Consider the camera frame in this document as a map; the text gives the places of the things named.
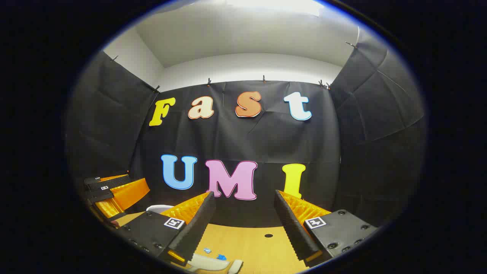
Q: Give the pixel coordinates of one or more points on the grey dustpan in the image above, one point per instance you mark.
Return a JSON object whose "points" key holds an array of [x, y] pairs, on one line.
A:
{"points": [[209, 262]]}

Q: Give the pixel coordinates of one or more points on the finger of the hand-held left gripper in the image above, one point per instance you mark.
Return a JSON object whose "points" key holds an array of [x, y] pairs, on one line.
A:
{"points": [[108, 209], [102, 186]]}

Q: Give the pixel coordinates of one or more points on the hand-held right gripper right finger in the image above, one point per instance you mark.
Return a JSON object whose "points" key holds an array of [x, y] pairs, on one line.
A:
{"points": [[293, 232]]}

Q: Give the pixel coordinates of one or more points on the small grey broom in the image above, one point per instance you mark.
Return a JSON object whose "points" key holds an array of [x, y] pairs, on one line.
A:
{"points": [[236, 265]]}

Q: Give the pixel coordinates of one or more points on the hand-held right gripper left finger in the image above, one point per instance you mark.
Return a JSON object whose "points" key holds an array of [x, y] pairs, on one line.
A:
{"points": [[199, 228]]}

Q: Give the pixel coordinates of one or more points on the black backdrop cloth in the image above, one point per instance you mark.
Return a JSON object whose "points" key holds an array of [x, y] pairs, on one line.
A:
{"points": [[243, 137]]}

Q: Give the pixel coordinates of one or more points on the wooden desktop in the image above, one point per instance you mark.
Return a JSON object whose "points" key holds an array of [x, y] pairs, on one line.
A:
{"points": [[251, 247]]}

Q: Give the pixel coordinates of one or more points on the row of small cloth clips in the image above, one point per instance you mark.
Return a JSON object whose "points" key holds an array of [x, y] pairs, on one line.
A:
{"points": [[209, 82]]}

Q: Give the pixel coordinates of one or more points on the white garbage bin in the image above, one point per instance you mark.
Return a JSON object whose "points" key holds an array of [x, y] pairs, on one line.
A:
{"points": [[158, 208]]}

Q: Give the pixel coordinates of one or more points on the dark blue paper scrap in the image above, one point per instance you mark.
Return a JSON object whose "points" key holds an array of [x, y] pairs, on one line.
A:
{"points": [[221, 257]]}

